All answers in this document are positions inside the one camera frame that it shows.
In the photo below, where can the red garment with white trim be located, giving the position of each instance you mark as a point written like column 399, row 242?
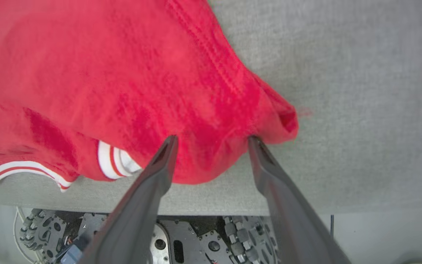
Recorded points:
column 104, row 80

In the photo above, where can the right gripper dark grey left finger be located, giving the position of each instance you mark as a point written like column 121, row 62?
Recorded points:
column 141, row 212

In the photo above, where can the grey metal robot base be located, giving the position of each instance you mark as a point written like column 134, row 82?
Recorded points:
column 192, row 238

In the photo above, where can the black mecanum wheel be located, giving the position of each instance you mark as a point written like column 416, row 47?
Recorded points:
column 249, row 240
column 40, row 231

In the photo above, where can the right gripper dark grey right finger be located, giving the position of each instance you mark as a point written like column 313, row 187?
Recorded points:
column 291, row 220

